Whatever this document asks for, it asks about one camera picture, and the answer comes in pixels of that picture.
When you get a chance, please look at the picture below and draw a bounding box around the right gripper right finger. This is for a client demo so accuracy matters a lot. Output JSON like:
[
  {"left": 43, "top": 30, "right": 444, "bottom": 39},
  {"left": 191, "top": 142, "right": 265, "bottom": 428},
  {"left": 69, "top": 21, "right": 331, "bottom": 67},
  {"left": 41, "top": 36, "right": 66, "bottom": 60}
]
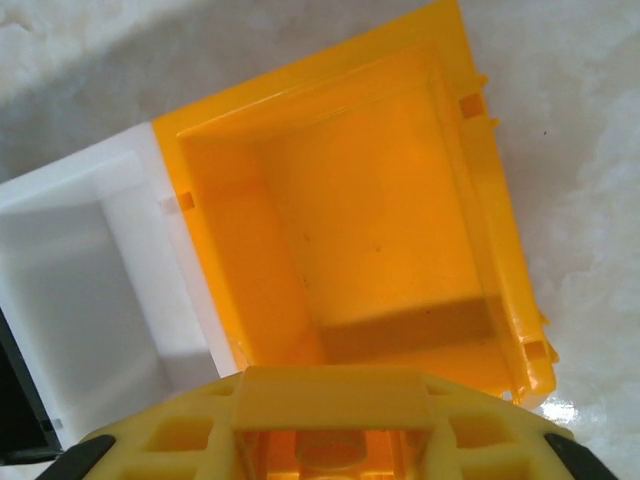
[{"left": 424, "top": 375, "right": 609, "bottom": 480}]

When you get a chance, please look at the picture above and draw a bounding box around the black plastic bin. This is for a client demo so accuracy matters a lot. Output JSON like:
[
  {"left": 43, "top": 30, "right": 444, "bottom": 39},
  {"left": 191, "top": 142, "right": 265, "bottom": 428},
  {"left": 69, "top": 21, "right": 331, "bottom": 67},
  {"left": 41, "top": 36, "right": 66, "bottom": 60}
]
[{"left": 0, "top": 305, "right": 65, "bottom": 450}]

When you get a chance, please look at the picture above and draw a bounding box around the yellow plastic bin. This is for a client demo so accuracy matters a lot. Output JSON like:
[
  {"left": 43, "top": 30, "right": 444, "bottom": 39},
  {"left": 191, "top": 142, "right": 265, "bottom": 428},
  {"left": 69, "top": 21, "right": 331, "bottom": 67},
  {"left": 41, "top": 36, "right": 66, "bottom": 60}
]
[{"left": 149, "top": 0, "right": 562, "bottom": 404}]

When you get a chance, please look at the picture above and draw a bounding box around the yellow lego brick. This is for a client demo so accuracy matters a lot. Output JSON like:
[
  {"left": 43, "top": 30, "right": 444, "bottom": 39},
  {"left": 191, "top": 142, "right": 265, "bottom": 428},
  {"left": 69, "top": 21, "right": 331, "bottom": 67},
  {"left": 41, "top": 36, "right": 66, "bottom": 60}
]
[{"left": 230, "top": 366, "right": 437, "bottom": 480}]

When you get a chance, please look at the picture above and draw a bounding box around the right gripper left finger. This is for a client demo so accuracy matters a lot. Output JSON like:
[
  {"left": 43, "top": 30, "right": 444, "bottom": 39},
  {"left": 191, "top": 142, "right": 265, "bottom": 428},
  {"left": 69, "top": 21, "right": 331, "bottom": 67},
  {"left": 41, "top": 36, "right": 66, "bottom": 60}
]
[{"left": 37, "top": 372, "right": 247, "bottom": 480}]

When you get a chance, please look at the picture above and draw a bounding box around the white plastic bin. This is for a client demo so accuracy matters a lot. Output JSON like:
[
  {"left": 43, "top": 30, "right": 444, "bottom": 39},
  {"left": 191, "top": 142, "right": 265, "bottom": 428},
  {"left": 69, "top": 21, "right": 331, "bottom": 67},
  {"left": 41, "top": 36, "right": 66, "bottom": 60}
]
[{"left": 0, "top": 122, "right": 249, "bottom": 444}]

